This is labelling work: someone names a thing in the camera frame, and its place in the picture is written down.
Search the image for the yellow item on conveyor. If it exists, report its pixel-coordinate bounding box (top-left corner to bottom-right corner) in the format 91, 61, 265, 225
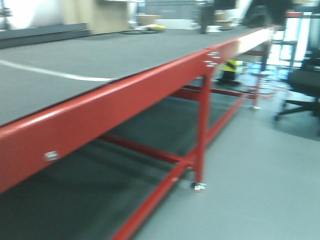
146, 24, 166, 32

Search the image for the dark grey conveyor belt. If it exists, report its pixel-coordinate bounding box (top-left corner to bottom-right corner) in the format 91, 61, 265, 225
0, 26, 266, 127

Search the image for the yellow black object on floor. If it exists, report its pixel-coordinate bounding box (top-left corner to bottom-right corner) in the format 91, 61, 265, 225
217, 59, 241, 86

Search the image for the black office chair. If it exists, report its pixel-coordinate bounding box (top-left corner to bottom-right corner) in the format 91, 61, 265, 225
274, 47, 320, 121

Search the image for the red conveyor frame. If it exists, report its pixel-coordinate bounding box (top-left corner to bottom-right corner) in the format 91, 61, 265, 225
0, 26, 273, 240

